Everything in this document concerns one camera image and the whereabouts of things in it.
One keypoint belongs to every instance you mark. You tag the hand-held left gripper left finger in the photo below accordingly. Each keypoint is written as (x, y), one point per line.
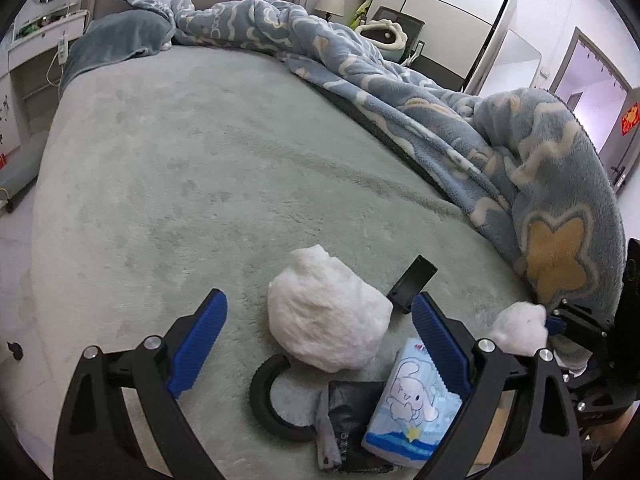
(200, 345)

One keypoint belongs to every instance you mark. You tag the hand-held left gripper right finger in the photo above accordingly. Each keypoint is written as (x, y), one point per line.
(440, 345)

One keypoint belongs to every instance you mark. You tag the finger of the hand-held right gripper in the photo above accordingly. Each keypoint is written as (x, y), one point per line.
(554, 324)
(585, 392)

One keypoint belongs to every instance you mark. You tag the small white cotton wad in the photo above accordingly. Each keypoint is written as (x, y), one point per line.
(517, 330)

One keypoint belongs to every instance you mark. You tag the small black box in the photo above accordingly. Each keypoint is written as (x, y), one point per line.
(412, 282)

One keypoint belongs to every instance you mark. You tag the cartoon print tissue packet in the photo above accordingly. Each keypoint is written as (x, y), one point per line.
(410, 410)

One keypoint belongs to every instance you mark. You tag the black curved rubber piece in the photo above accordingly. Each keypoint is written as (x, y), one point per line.
(260, 395)

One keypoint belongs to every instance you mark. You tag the black plastic bag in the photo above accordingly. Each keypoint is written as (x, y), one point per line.
(350, 405)

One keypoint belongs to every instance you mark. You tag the large white cotton wad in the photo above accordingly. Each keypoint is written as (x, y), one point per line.
(320, 315)

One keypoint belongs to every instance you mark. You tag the red door decoration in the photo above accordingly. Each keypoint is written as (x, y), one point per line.
(631, 120)

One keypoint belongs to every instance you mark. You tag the doorway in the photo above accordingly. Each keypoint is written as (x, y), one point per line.
(590, 85)

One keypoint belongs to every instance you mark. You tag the blue patterned fleece blanket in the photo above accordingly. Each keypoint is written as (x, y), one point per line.
(450, 110)

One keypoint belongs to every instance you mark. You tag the cream cat bed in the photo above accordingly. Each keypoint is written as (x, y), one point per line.
(396, 40)

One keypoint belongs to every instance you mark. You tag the blue-grey pillow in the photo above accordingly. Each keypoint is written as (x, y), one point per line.
(115, 35)

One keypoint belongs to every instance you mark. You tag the white hanging power strip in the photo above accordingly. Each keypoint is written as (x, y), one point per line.
(63, 49)

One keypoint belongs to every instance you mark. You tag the black mesh chair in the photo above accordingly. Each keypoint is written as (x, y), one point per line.
(407, 17)

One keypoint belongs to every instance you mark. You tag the white and black wardrobe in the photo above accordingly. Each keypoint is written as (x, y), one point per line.
(450, 0)

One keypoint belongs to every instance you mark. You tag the white dressing table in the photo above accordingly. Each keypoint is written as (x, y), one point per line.
(30, 50)

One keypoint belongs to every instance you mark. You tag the bedside lamp with shade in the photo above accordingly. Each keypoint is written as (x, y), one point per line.
(330, 5)

